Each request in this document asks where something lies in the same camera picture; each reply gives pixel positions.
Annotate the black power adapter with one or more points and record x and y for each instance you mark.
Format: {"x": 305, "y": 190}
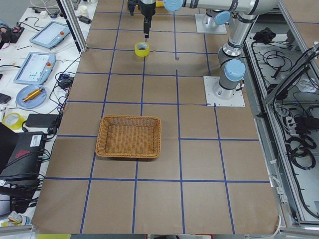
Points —
{"x": 41, "y": 120}

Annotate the brown wicker basket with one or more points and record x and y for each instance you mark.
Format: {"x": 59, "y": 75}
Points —
{"x": 129, "y": 137}

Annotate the spare yellow tape roll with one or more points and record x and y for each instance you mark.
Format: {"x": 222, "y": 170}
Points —
{"x": 13, "y": 121}

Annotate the aluminium frame post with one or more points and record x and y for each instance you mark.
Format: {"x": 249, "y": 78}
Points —
{"x": 68, "y": 12}

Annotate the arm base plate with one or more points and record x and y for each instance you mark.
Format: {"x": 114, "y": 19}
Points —
{"x": 211, "y": 25}
{"x": 216, "y": 96}

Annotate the teach pendant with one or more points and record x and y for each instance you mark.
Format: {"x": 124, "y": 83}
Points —
{"x": 35, "y": 69}
{"x": 51, "y": 35}

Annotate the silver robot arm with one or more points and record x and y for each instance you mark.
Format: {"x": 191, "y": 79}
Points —
{"x": 248, "y": 7}
{"x": 232, "y": 68}

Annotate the blue plate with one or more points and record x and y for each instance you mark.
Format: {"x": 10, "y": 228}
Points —
{"x": 37, "y": 101}

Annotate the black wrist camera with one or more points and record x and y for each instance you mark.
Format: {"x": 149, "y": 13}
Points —
{"x": 132, "y": 5}

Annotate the brass cylinder tool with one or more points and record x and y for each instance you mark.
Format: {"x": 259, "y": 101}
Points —
{"x": 33, "y": 94}

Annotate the white mug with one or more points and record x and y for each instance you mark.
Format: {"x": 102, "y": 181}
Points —
{"x": 83, "y": 9}

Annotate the far teach pendant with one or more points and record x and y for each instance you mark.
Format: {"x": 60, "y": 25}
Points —
{"x": 51, "y": 35}

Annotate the near teach pendant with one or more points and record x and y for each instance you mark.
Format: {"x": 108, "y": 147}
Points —
{"x": 35, "y": 69}

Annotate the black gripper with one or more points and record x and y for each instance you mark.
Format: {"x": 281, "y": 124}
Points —
{"x": 146, "y": 10}

